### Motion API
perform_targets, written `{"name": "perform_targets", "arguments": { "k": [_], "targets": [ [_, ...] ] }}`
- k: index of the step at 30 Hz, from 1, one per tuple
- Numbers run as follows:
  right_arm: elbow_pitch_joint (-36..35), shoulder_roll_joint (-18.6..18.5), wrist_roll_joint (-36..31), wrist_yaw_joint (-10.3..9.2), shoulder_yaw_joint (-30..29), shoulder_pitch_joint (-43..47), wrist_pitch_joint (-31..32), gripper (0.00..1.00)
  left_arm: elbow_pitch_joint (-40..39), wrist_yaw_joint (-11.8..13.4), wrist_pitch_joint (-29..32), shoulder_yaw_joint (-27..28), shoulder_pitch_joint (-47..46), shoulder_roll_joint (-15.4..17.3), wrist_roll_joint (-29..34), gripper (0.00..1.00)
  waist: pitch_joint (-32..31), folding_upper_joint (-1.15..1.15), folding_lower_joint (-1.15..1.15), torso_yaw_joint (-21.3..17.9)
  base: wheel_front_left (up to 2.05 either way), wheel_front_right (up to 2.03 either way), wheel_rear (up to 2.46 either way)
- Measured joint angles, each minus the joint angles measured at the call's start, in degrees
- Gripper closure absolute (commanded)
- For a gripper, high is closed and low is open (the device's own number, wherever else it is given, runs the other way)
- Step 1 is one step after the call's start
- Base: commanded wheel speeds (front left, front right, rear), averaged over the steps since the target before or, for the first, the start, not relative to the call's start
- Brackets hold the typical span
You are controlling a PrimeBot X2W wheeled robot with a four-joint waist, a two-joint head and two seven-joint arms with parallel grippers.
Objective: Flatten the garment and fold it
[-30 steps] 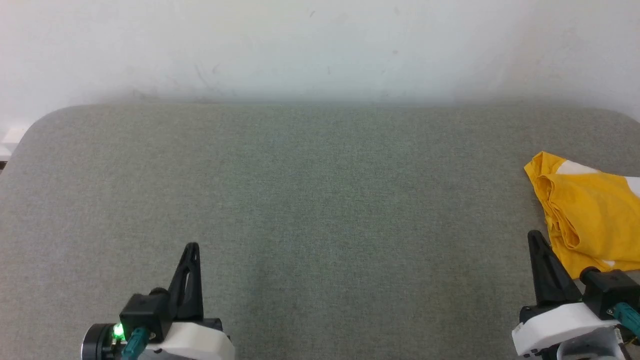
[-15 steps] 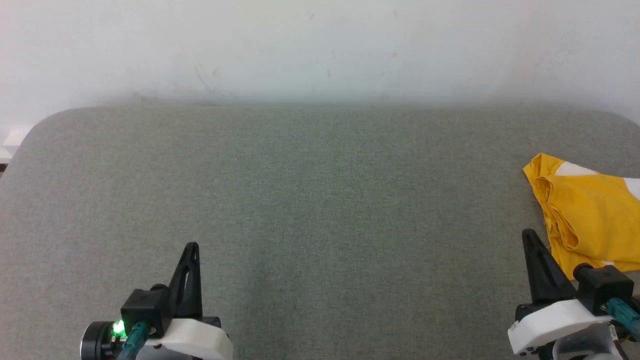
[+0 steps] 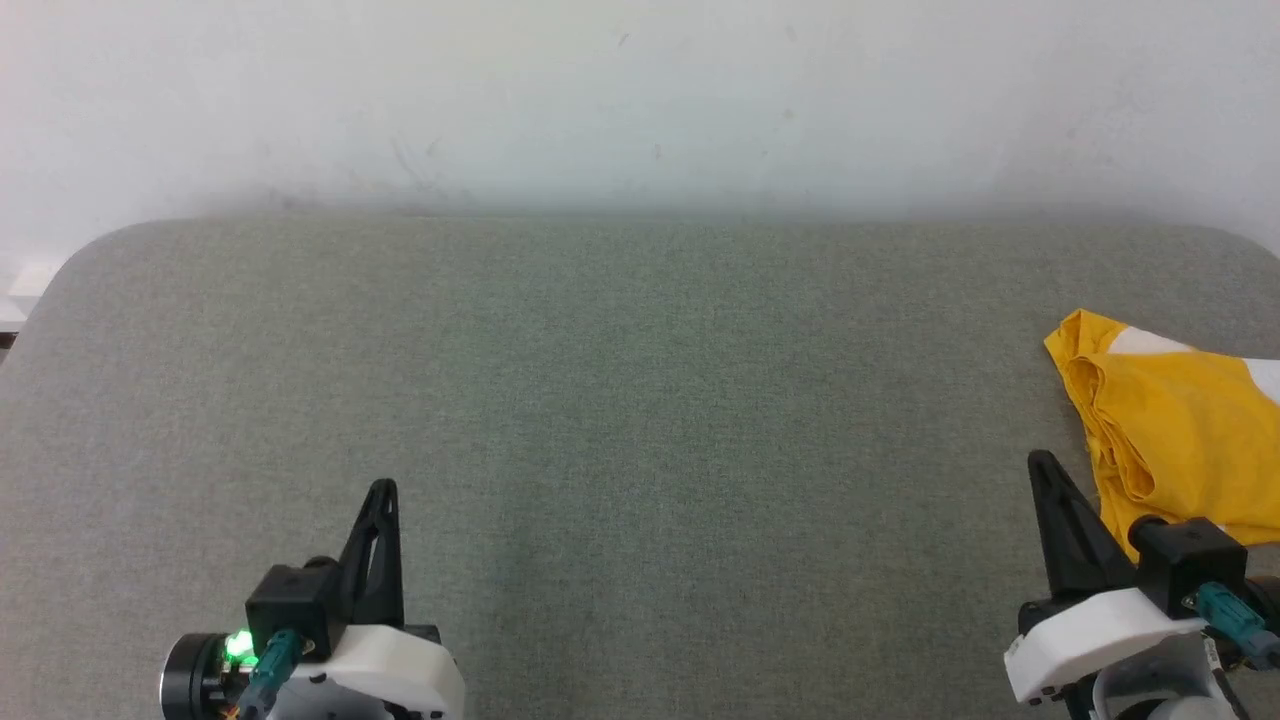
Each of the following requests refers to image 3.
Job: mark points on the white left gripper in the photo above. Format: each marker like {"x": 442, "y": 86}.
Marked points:
{"x": 390, "y": 680}

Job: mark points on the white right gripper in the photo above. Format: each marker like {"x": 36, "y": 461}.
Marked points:
{"x": 1090, "y": 630}

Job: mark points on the yellow printed t-shirt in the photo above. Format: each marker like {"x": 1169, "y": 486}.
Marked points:
{"x": 1180, "y": 420}

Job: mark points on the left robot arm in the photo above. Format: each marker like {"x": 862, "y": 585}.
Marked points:
{"x": 190, "y": 680}

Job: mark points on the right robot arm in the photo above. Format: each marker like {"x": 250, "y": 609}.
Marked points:
{"x": 1160, "y": 690}

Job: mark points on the grey fabric sofa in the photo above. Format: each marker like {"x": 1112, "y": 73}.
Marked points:
{"x": 640, "y": 450}

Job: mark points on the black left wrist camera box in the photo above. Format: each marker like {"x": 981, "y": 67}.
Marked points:
{"x": 290, "y": 600}

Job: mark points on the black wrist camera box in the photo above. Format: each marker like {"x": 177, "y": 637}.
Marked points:
{"x": 290, "y": 600}
{"x": 1190, "y": 560}

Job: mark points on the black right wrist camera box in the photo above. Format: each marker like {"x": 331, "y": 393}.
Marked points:
{"x": 1190, "y": 560}

